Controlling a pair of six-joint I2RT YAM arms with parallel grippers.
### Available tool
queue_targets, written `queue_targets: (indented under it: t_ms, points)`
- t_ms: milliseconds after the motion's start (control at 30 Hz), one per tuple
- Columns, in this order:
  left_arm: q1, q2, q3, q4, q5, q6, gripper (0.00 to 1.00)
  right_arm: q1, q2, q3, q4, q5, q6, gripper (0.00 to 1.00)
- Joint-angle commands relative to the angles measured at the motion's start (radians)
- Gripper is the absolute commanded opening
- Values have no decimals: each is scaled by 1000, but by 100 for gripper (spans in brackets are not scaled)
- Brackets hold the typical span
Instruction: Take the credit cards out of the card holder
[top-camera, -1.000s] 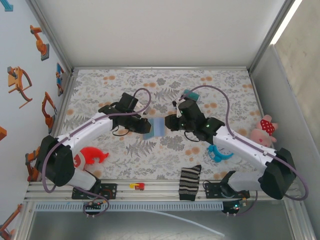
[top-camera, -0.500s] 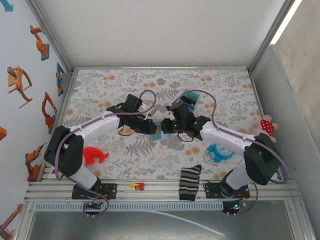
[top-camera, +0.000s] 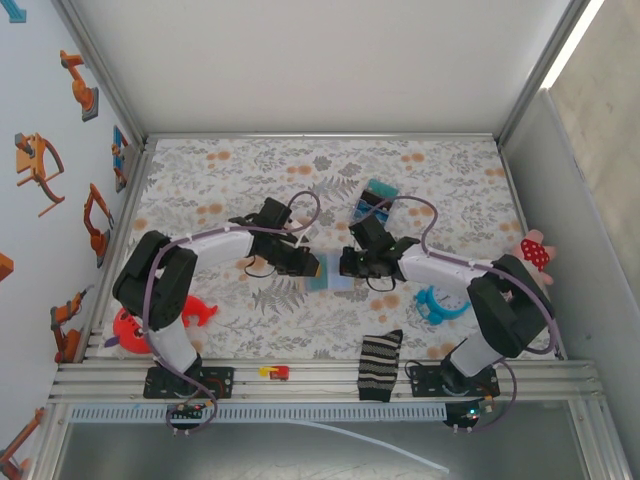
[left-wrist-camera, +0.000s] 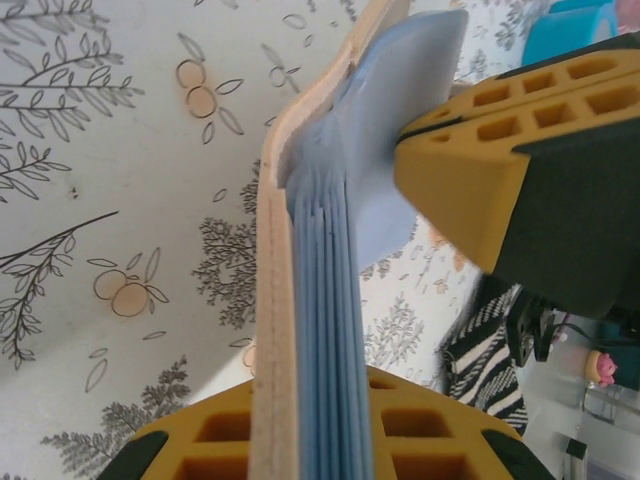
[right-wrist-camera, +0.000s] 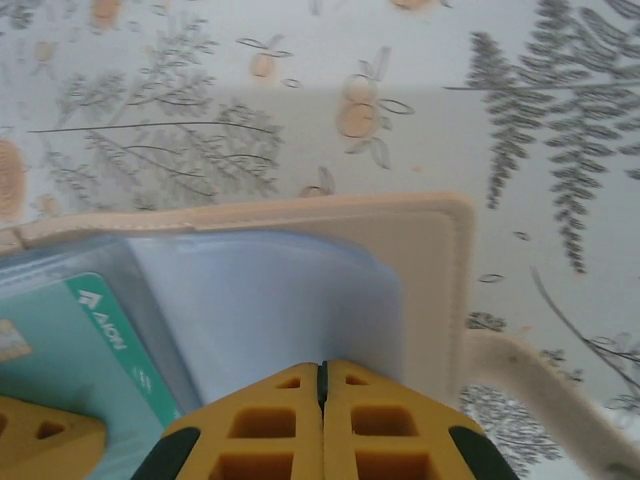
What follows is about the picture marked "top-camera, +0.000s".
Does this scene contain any light blue credit card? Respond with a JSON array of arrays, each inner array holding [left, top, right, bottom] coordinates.
[[329, 259, 355, 292]]

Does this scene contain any teal blue credit card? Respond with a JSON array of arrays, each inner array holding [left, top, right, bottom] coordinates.
[[304, 255, 330, 292]]

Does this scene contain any beige leather card holder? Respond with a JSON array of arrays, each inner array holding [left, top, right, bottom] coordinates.
[[294, 252, 357, 294]]

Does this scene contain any blue card stack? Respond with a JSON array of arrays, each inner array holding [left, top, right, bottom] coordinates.
[[351, 199, 391, 226]]

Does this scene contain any teal card stack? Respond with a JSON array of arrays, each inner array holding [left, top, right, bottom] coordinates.
[[369, 179, 400, 199]]

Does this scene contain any floral table mat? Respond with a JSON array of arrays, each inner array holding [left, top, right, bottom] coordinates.
[[107, 138, 559, 361]]

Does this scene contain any blue alarm clock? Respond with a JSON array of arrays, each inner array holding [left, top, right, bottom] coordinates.
[[414, 284, 474, 326]]

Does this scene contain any black beige striped sock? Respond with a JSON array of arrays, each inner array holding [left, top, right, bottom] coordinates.
[[357, 328, 404, 404]]

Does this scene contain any pink plush toy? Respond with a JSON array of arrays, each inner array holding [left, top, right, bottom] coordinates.
[[509, 228, 559, 286]]

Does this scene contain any red plastic toy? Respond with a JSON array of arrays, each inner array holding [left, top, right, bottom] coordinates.
[[103, 294, 220, 357]]

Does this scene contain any white plastic tube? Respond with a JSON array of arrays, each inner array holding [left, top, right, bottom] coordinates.
[[279, 419, 450, 474]]

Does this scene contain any bright light strip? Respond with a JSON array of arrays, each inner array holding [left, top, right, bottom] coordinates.
[[541, 0, 609, 91]]

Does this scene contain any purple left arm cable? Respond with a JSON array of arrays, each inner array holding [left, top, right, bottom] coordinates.
[[142, 190, 322, 435]]

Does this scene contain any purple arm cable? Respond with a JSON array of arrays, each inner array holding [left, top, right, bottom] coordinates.
[[369, 196, 557, 434], [142, 190, 322, 435]]

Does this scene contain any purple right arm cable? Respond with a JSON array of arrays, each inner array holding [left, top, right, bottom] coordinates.
[[369, 196, 557, 434]]

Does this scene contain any aluminium front rail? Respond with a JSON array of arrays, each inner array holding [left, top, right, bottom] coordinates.
[[49, 358, 604, 404]]

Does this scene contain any aluminium back rail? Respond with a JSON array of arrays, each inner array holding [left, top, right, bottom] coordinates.
[[144, 131, 501, 142]]

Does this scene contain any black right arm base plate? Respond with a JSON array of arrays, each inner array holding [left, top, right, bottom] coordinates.
[[409, 363, 501, 399]]

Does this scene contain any grey slotted cable duct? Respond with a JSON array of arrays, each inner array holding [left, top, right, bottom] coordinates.
[[69, 403, 448, 424]]

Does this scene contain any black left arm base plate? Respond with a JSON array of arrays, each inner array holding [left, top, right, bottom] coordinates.
[[143, 366, 236, 400]]

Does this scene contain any aluminium side rail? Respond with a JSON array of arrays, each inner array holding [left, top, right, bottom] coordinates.
[[79, 139, 157, 361]]

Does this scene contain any aluminium corner post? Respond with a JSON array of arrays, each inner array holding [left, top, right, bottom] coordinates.
[[52, 0, 147, 147], [496, 0, 594, 147]]

